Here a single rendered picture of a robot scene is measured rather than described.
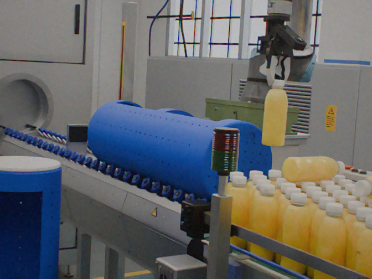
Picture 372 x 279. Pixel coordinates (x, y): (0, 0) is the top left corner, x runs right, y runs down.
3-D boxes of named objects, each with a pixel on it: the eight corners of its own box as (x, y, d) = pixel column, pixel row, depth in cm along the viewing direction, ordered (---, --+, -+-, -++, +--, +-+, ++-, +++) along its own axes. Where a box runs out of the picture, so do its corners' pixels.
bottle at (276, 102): (285, 145, 208) (290, 86, 206) (282, 147, 201) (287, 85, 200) (263, 143, 210) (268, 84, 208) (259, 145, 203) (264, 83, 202)
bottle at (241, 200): (248, 250, 187) (253, 185, 185) (223, 249, 187) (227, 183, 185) (246, 243, 194) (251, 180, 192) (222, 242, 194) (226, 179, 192)
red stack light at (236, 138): (228, 146, 163) (229, 131, 163) (244, 150, 158) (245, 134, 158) (206, 147, 160) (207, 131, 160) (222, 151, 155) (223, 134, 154)
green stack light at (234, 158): (227, 167, 164) (228, 147, 163) (242, 171, 159) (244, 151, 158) (205, 168, 161) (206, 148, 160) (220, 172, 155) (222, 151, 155)
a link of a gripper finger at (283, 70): (278, 84, 212) (277, 55, 210) (291, 86, 207) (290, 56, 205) (271, 86, 210) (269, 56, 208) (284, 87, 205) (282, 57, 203)
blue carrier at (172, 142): (140, 169, 296) (151, 105, 295) (264, 212, 223) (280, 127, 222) (81, 161, 280) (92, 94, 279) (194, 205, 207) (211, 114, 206)
